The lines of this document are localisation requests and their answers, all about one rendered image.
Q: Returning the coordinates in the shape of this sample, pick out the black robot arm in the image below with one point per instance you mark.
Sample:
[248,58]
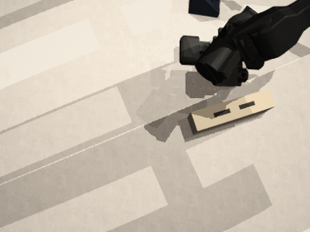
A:
[273,32]

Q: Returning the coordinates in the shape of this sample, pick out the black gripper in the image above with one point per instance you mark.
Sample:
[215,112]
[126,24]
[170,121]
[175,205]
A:
[191,50]

